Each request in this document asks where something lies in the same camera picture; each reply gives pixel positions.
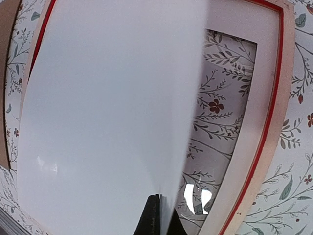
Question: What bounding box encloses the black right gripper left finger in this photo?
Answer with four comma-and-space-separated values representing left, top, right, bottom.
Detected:
133, 194, 160, 235

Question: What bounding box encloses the brown backing board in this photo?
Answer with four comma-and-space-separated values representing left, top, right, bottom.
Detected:
0, 0, 22, 171

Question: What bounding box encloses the red wooden picture frame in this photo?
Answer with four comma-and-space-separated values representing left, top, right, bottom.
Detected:
20, 0, 294, 235

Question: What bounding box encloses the aluminium front rail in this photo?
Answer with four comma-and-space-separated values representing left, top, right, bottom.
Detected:
0, 209, 29, 235

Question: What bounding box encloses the floral patterned table mat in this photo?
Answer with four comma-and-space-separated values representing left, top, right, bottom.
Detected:
0, 0, 313, 235

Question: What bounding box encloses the white mat board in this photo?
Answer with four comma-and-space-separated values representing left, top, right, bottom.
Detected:
180, 0, 279, 235

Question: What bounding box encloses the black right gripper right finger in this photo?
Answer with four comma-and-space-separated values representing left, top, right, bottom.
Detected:
167, 209, 187, 235

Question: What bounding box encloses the red grey photo print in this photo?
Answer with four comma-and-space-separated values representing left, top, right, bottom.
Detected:
17, 0, 207, 235

